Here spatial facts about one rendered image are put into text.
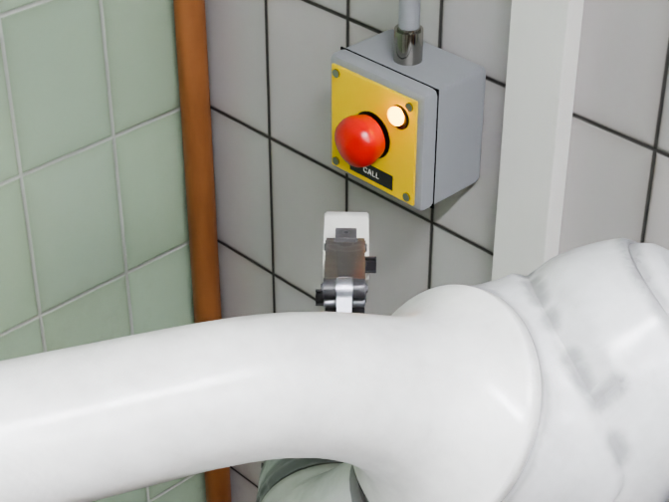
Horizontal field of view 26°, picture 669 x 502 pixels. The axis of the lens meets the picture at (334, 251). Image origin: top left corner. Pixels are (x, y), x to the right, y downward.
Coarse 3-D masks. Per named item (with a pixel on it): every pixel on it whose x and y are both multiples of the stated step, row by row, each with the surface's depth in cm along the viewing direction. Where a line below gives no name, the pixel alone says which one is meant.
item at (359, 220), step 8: (328, 216) 98; (336, 216) 98; (344, 216) 98; (352, 216) 98; (360, 216) 98; (328, 224) 98; (336, 224) 98; (344, 224) 98; (352, 224) 98; (360, 224) 98; (328, 232) 97; (360, 232) 97; (368, 240) 96; (368, 248) 95
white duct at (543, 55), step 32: (512, 0) 101; (544, 0) 99; (576, 0) 98; (512, 32) 102; (544, 32) 100; (576, 32) 100; (512, 64) 103; (544, 64) 101; (576, 64) 101; (512, 96) 105; (544, 96) 102; (512, 128) 106; (544, 128) 104; (512, 160) 107; (544, 160) 105; (512, 192) 109; (544, 192) 106; (512, 224) 110; (544, 224) 108; (512, 256) 111; (544, 256) 109
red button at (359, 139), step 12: (348, 120) 107; (360, 120) 107; (372, 120) 108; (336, 132) 108; (348, 132) 107; (360, 132) 107; (372, 132) 107; (336, 144) 109; (348, 144) 107; (360, 144) 107; (372, 144) 107; (384, 144) 108; (348, 156) 108; (360, 156) 107; (372, 156) 107
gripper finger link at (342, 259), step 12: (360, 240) 90; (336, 252) 88; (348, 252) 88; (360, 252) 88; (336, 264) 86; (348, 264) 86; (360, 264) 86; (336, 276) 84; (348, 276) 84; (360, 276) 84; (324, 288) 82; (360, 288) 82
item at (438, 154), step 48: (384, 48) 110; (432, 48) 110; (336, 96) 111; (384, 96) 106; (432, 96) 104; (480, 96) 109; (432, 144) 107; (480, 144) 111; (384, 192) 111; (432, 192) 109
